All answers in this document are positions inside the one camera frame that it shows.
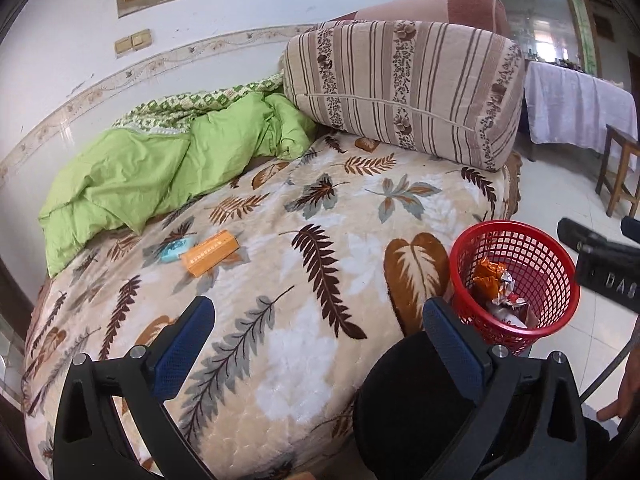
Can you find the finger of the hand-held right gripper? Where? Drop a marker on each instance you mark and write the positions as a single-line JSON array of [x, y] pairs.
[[631, 227], [585, 240]]

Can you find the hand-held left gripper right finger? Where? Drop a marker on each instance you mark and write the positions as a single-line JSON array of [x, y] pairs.
[[452, 350]]

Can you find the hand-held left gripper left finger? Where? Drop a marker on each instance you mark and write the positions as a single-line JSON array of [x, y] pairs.
[[175, 355]]

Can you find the red mesh basket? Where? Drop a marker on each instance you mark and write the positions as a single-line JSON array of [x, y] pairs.
[[555, 270]]

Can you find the orange snack packet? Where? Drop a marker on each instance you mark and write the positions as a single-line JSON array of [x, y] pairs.
[[487, 275]]

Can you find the foil wrapper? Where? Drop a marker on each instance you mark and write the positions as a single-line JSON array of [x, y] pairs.
[[507, 285]]

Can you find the person's right hand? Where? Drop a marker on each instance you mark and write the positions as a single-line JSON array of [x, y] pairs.
[[627, 390]]

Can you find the black plastic bag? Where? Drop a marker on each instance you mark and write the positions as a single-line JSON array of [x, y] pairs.
[[400, 410]]

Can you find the wooden stool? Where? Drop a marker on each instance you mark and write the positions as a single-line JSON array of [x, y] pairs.
[[617, 135]]

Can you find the teal small packet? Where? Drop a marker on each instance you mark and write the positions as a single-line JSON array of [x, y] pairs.
[[176, 250]]

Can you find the orange cardboard box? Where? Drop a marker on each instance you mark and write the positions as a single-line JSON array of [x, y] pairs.
[[210, 252]]

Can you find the beige leaf print blanket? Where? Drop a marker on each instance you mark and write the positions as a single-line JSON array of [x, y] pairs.
[[300, 350]]

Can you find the table with white cloth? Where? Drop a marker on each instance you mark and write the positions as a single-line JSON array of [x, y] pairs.
[[565, 100]]

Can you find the green duvet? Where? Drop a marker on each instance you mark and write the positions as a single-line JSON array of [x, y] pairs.
[[125, 170]]

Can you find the green framed mirror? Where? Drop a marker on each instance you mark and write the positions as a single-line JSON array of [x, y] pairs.
[[530, 10]]

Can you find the striped floral cushion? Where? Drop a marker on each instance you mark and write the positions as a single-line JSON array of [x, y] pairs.
[[400, 80]]

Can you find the beige wall switch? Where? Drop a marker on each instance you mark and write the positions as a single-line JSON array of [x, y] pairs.
[[141, 39], [123, 46]]

